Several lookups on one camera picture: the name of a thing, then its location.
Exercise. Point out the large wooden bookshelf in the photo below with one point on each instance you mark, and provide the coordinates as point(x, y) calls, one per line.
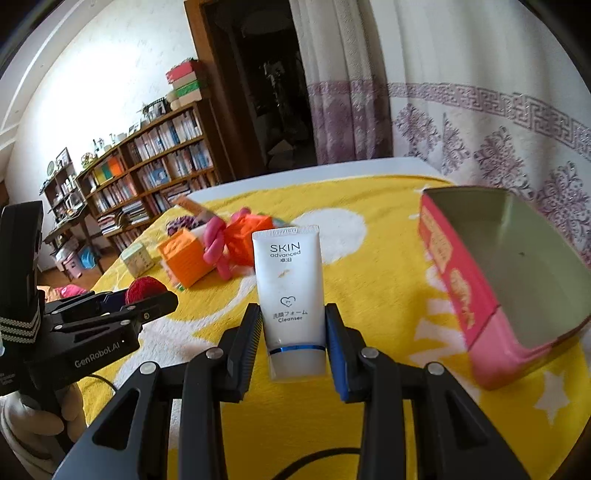
point(132, 185)

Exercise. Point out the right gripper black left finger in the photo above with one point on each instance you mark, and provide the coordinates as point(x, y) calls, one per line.
point(129, 438)

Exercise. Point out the stack of boxes on shelf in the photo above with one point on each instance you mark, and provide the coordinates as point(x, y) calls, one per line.
point(188, 83)

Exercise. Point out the white purple patterned curtain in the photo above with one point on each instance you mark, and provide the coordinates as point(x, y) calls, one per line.
point(480, 90)

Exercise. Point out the red yarn ball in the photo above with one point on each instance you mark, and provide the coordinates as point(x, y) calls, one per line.
point(143, 288)

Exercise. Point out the pink knotted toy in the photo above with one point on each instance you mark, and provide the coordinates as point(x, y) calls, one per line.
point(214, 247)

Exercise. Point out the orange cube box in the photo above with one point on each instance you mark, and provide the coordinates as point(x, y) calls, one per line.
point(182, 255)
point(237, 236)

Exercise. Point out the leopard print plush pouch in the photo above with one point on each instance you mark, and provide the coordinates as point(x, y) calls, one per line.
point(182, 222)

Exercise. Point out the white skin cleanser tube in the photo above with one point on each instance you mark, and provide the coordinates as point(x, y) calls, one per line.
point(290, 289)

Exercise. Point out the small dark side shelf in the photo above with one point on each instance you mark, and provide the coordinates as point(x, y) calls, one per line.
point(69, 210)

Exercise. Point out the small pale green box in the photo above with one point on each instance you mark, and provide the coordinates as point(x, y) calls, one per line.
point(136, 259)

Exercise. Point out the pink rectangular tin box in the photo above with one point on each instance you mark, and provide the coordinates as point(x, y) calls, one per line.
point(519, 289)

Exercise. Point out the brown wooden door frame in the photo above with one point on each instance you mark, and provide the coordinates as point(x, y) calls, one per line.
point(243, 158)

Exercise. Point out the left white gloved hand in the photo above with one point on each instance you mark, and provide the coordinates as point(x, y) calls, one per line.
point(25, 429)

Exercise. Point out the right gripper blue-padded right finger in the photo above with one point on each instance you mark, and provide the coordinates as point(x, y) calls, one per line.
point(454, 439)

